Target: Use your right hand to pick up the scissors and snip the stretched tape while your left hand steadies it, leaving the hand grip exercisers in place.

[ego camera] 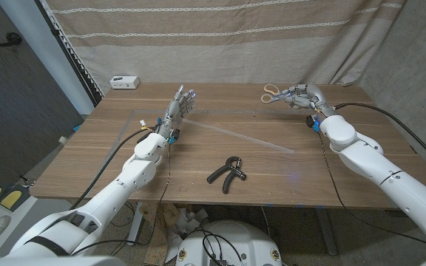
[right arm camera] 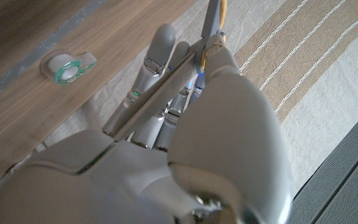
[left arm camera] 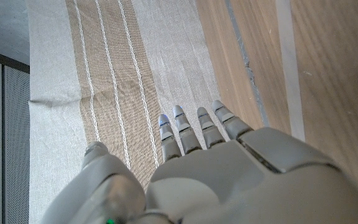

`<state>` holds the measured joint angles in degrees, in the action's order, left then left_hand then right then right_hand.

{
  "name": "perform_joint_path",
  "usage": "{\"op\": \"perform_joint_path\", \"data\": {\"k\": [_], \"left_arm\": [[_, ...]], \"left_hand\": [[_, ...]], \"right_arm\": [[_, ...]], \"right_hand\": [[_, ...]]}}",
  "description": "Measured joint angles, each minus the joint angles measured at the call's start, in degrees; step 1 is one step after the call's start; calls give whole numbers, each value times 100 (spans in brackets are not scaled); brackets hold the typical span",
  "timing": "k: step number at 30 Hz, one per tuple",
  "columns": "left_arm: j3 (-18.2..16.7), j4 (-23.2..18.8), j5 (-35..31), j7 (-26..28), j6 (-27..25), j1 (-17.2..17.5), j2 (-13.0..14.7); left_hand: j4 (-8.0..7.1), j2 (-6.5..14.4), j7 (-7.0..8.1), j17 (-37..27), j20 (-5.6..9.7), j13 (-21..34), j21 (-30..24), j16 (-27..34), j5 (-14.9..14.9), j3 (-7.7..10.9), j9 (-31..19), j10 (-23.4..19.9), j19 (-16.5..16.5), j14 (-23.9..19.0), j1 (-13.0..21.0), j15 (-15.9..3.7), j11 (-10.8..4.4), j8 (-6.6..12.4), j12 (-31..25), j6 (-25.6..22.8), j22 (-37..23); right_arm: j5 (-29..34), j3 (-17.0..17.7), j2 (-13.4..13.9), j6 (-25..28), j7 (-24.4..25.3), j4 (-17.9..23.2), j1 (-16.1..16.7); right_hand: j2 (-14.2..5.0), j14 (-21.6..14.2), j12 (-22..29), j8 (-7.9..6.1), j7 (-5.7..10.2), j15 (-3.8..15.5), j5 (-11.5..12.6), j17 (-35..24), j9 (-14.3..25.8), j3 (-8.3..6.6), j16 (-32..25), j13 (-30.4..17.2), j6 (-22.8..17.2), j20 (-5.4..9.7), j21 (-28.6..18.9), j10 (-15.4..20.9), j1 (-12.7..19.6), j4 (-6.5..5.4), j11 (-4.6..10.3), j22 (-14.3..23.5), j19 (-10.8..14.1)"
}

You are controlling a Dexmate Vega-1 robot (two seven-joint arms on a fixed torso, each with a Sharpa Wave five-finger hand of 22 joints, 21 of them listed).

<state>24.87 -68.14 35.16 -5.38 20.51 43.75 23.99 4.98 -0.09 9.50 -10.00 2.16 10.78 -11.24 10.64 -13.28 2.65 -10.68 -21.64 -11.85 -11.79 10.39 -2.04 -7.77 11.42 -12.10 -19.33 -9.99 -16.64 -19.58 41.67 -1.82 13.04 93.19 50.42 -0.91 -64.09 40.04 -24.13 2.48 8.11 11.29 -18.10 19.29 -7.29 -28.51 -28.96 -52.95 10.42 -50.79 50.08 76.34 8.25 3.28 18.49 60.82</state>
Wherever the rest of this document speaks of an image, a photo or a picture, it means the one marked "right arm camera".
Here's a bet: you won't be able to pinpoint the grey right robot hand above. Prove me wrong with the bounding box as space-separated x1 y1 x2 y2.
0 24 295 224

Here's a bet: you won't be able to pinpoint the orange grey handled scissors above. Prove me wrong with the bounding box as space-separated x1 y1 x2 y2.
112 0 229 141

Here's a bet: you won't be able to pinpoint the green clear tape dispenser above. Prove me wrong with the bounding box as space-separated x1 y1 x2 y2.
39 49 98 86

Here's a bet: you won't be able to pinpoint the grey tape table outline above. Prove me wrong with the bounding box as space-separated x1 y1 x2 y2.
0 0 110 108

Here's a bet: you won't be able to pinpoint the beige striped curtain backdrop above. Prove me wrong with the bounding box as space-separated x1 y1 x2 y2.
42 0 358 194

